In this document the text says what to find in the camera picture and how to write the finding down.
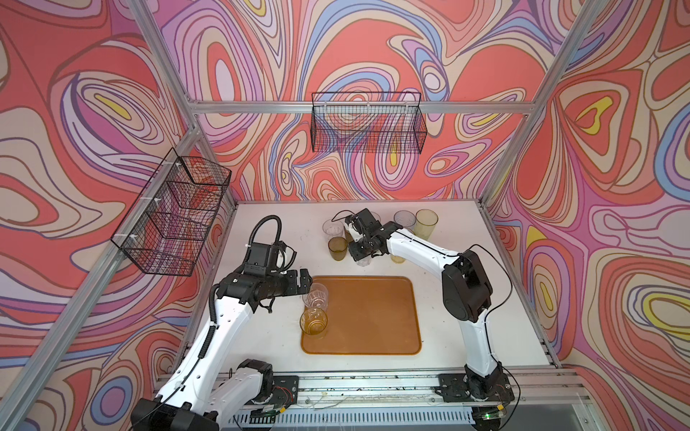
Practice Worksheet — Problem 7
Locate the bluish clear tall glass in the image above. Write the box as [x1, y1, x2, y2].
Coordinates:
[394, 210, 417, 232]

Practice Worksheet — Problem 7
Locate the brown plastic tray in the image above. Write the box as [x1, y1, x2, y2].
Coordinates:
[301, 276, 422, 356]

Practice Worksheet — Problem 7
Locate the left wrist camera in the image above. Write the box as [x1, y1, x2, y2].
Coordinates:
[244, 242, 280, 272]

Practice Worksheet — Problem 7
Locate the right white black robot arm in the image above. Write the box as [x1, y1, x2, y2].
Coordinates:
[343, 208, 505, 400]

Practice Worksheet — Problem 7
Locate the clear faceted glass front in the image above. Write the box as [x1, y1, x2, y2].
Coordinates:
[356, 256, 372, 267]

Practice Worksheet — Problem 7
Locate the green tall glass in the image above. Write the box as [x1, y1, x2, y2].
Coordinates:
[413, 208, 440, 240]

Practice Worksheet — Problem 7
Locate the yellow short plastic glass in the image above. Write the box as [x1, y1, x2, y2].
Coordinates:
[299, 307, 329, 336]

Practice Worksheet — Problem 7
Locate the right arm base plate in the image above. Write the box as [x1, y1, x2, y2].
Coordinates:
[434, 374, 516, 404]

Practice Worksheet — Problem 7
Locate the black wire basket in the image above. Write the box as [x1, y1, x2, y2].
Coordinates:
[310, 90, 428, 154]
[111, 149, 232, 277]

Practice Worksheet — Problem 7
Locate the left black wire basket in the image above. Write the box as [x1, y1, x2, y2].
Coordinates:
[111, 149, 232, 277]

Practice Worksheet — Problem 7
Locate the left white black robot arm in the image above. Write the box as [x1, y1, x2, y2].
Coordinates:
[130, 240, 312, 430]

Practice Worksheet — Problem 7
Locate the clear faceted glass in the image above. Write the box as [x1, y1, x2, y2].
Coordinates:
[302, 282, 329, 311]
[356, 256, 372, 267]

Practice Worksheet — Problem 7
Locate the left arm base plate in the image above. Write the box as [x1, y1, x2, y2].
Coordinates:
[253, 375, 299, 408]

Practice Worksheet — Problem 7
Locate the brown short glass front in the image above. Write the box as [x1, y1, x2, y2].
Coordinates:
[328, 236, 349, 261]

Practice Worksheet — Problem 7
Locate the back black wire basket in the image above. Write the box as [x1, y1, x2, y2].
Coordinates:
[310, 90, 428, 154]

